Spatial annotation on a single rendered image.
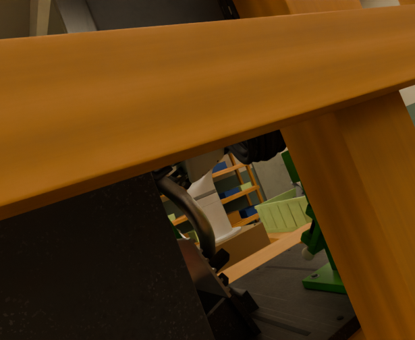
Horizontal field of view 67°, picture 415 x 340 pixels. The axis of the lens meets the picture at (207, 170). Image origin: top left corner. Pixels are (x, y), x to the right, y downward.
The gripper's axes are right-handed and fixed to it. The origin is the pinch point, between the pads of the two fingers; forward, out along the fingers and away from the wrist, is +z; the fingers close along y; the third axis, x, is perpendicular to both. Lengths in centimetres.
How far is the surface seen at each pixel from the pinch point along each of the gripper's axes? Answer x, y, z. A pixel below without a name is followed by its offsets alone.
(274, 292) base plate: 22.2, -25.5, -6.5
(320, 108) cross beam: 29.3, 24.8, -0.7
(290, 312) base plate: 28.5, -17.6, -1.9
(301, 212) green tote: -8, -82, -73
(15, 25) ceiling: -543, -83, -125
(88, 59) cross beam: 21.5, 33.1, 14.3
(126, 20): 7.1, 30.2, 2.6
